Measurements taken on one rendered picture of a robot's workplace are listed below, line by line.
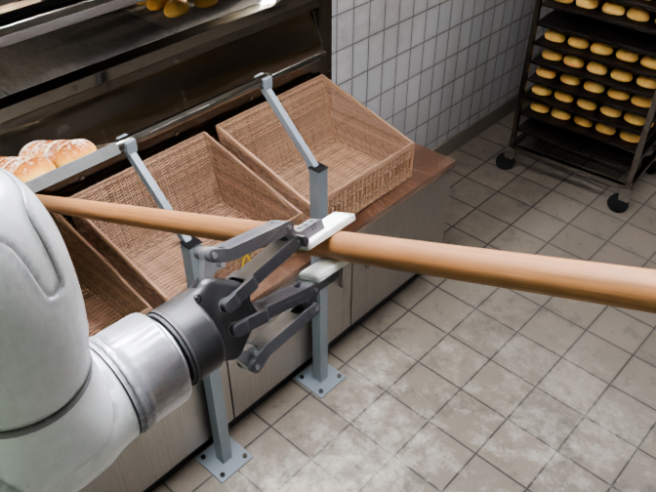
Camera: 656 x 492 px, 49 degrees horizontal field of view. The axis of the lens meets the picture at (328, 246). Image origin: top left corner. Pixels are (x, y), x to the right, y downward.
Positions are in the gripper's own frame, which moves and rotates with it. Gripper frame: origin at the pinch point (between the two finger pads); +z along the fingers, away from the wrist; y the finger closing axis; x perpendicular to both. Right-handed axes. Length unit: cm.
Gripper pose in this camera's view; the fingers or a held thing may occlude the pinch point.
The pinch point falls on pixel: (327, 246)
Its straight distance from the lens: 73.6
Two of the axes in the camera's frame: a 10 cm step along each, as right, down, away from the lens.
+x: 6.7, 1.0, -7.4
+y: 2.8, 8.8, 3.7
